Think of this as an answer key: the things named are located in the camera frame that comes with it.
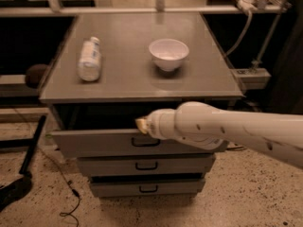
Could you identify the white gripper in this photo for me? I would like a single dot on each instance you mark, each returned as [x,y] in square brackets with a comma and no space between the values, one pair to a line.
[152,124]

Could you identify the grey top drawer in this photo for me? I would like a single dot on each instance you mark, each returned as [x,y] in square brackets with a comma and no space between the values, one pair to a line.
[108,129]

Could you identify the grey drawer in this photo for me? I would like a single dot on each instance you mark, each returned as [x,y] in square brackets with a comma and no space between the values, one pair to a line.
[145,185]
[145,165]
[108,129]

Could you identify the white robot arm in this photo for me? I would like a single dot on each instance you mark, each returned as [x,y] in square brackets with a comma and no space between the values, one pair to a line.
[279,136]

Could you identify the grey middle drawer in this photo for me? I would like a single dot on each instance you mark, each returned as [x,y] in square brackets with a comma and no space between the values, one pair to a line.
[145,165]

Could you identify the grey drawer cabinet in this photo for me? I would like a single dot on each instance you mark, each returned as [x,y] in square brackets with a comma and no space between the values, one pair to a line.
[127,73]

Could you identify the grey bottom drawer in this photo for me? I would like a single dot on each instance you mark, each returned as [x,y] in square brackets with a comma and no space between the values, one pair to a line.
[145,185]

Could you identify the white ceramic bowl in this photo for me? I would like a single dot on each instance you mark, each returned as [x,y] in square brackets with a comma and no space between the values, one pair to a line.
[168,54]

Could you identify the clear plastic water bottle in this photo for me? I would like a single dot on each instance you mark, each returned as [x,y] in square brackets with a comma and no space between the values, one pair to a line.
[89,62]

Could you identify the brown round object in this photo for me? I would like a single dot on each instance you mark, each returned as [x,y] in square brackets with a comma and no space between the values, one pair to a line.
[34,74]

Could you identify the black bar on floor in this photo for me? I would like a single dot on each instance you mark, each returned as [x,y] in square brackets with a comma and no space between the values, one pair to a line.
[33,142]

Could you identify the metal support rod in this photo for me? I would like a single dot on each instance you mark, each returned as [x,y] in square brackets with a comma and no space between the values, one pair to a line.
[282,6]

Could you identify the grey metal rail block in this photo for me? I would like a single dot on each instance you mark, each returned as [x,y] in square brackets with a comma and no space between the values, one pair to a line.
[249,79]

